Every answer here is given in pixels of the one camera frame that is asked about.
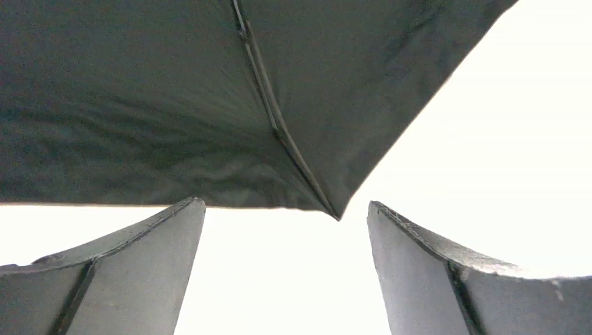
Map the beige folding umbrella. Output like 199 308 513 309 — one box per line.
1 1 513 219

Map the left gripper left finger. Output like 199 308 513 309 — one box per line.
1 197 206 335

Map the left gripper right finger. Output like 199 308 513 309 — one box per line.
367 201 591 334

